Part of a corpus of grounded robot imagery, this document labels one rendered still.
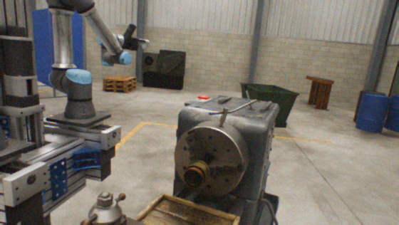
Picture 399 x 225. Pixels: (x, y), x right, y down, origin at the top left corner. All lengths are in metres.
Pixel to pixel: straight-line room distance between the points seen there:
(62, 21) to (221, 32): 9.82
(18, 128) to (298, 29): 10.93
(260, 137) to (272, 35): 10.19
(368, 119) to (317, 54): 5.07
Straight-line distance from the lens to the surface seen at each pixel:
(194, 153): 1.03
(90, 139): 1.37
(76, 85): 1.35
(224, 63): 11.01
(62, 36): 1.47
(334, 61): 11.95
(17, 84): 1.23
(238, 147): 1.03
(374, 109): 7.26
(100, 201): 0.67
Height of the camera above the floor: 1.53
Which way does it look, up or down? 14 degrees down
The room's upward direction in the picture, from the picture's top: 5 degrees clockwise
